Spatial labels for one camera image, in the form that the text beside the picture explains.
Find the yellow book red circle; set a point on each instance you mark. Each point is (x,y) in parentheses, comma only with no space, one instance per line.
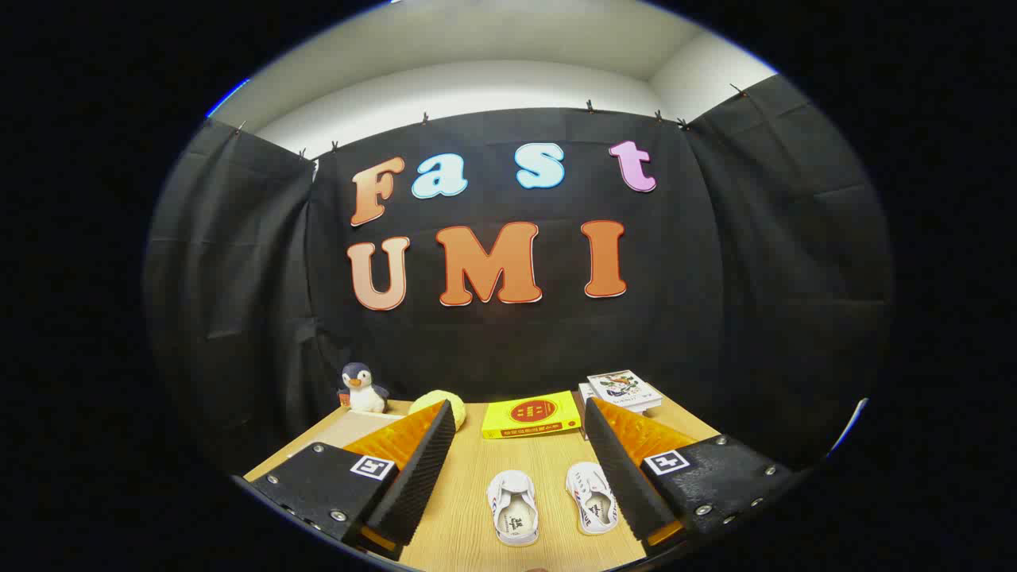
(531,417)

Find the beige fabric storage box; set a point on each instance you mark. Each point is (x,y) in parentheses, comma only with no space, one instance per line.
(349,429)

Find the penguin plush toy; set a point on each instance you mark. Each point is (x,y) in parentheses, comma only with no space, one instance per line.
(365,393)

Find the white canvas shoe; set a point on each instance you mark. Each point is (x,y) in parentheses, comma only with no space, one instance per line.
(513,508)
(592,499)

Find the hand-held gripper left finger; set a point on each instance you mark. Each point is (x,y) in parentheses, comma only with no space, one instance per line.
(417,477)

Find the white book illustrated cover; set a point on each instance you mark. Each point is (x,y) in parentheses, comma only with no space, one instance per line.
(624,388)

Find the row of small cloth clips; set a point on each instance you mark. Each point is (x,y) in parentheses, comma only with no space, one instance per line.
(589,106)

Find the yellow round plush toy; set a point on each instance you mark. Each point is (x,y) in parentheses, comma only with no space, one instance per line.
(433,399)

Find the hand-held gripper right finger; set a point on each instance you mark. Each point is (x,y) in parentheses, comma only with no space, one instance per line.
(624,477)

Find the white book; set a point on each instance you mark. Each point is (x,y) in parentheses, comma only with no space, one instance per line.
(584,393)

